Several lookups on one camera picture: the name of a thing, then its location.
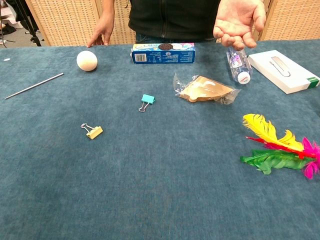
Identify white foam ball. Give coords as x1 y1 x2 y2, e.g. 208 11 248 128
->
76 50 98 72

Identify person's left hand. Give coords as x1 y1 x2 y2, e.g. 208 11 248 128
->
212 0 267 51

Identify bagged brown paper filters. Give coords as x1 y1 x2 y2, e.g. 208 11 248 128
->
173 72 241 106

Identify woven rattan folding screen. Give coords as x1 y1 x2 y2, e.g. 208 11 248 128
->
252 0 320 42
24 0 137 47

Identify clear plastic water bottle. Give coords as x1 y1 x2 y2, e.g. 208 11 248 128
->
226 46 253 85

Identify blue cookie box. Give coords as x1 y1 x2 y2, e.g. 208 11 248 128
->
130 42 196 65

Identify teal felt table cover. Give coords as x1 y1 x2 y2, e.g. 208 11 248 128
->
0 39 320 240

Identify person's torso black jacket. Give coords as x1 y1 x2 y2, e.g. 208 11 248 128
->
128 0 222 43

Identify person's right hand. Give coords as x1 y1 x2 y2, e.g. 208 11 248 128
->
86 12 115 48

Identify thin metal rod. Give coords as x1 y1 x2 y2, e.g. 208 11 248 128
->
4 72 65 100

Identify person's right forearm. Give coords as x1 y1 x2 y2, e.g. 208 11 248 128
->
98 0 116 17

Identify white box with green end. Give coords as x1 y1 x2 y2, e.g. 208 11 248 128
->
247 49 320 95

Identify black tripod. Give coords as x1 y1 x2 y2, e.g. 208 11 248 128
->
14 0 42 47

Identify yellow binder clip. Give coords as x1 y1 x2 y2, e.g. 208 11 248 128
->
80 122 104 140

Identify colourful feathers bundle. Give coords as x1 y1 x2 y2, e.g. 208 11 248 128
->
239 113 320 180

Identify teal binder clip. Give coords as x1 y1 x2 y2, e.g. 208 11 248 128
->
138 93 156 113

